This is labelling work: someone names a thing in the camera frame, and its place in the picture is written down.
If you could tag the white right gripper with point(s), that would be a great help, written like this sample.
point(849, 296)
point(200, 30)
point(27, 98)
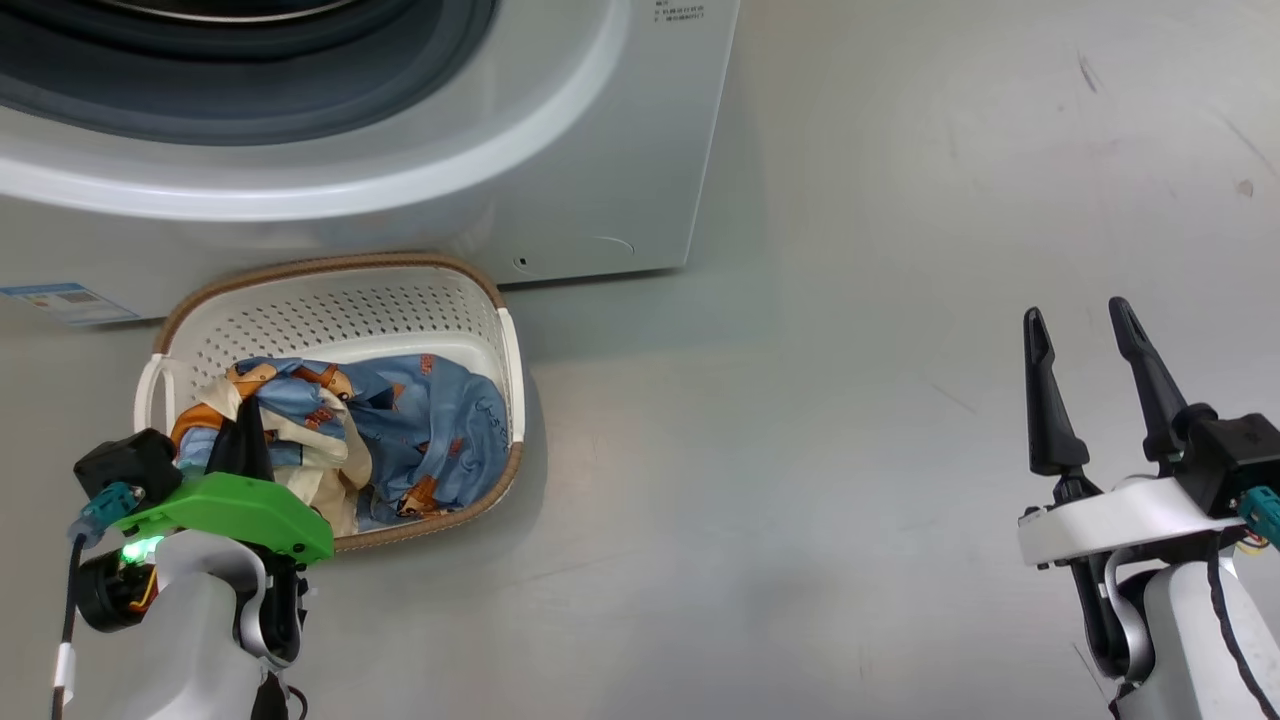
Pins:
point(1110, 520)

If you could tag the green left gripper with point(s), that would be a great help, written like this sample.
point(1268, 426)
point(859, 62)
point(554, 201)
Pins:
point(230, 510)

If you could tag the cream garment with orange trim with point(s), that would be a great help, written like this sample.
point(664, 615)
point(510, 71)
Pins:
point(310, 450)

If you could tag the blue bear-print garment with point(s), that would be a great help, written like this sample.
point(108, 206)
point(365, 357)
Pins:
point(430, 430)

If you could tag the white perforated basket brown rim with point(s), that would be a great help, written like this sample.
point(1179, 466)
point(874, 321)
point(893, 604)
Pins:
point(350, 310)

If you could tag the grey rubber door seal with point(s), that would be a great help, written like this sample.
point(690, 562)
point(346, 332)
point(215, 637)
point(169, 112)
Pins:
point(250, 90)

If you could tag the white front-load washing machine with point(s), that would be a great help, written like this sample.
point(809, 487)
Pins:
point(560, 150)

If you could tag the blue energy label sticker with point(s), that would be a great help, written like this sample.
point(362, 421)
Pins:
point(70, 303)

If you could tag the steel perforated washer drum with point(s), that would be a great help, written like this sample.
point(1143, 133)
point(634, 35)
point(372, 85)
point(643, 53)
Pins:
point(220, 8)

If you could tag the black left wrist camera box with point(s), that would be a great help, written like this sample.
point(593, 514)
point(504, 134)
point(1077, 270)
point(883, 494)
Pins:
point(125, 460)

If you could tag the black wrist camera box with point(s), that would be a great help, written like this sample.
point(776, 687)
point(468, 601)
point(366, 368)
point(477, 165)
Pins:
point(1235, 460)
point(125, 460)

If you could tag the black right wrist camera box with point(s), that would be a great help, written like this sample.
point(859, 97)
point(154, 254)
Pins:
point(1235, 460)

